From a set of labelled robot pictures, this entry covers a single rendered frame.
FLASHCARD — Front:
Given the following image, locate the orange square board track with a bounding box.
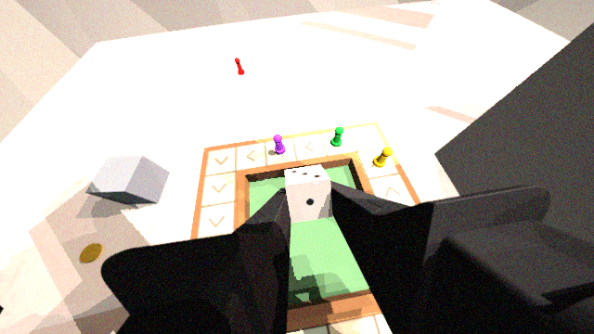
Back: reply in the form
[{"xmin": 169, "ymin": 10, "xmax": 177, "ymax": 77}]
[{"xmin": 190, "ymin": 121, "xmax": 421, "ymax": 331}]

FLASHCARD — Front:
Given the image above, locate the orange-yellow flat disc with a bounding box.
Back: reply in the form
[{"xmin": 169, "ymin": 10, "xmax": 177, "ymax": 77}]
[{"xmin": 80, "ymin": 244, "xmax": 102, "ymax": 263}]

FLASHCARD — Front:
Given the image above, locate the yellow pawn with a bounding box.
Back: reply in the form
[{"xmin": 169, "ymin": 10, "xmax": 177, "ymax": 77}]
[{"xmin": 373, "ymin": 147, "xmax": 392, "ymax": 168}]

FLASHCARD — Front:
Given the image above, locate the purple pawn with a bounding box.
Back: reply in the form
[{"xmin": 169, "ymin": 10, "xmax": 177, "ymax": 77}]
[{"xmin": 273, "ymin": 135, "xmax": 286, "ymax": 154}]

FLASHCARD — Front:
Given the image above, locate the green pawn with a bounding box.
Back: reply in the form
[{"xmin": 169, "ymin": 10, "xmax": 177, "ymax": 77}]
[{"xmin": 331, "ymin": 126, "xmax": 344, "ymax": 148}]

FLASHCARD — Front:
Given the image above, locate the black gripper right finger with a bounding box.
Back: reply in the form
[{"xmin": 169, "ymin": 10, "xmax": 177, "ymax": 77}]
[{"xmin": 330, "ymin": 181, "xmax": 551, "ymax": 334}]

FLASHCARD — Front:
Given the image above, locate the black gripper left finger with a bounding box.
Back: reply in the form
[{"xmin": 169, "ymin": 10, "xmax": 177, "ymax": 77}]
[{"xmin": 100, "ymin": 187, "xmax": 291, "ymax": 334}]

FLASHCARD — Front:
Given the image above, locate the red game pawn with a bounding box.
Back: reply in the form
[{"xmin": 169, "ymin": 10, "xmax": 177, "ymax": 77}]
[{"xmin": 235, "ymin": 58, "xmax": 245, "ymax": 75}]

